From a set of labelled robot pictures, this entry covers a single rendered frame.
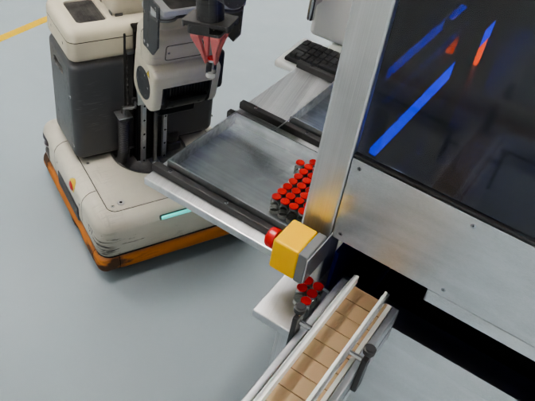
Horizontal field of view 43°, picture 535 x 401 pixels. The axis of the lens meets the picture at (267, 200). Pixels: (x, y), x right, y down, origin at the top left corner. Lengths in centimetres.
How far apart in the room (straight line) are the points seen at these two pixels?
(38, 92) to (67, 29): 118
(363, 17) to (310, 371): 57
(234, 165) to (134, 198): 84
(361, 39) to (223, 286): 158
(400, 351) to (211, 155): 62
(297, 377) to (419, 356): 29
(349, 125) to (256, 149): 56
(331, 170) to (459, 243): 24
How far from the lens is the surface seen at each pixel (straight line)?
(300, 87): 189
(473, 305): 120
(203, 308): 240
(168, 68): 204
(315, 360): 118
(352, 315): 125
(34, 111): 326
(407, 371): 140
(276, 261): 123
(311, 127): 168
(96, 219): 231
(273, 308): 129
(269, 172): 157
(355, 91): 107
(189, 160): 157
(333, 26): 228
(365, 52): 104
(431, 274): 120
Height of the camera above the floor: 188
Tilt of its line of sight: 42 degrees down
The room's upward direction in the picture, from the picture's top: 10 degrees clockwise
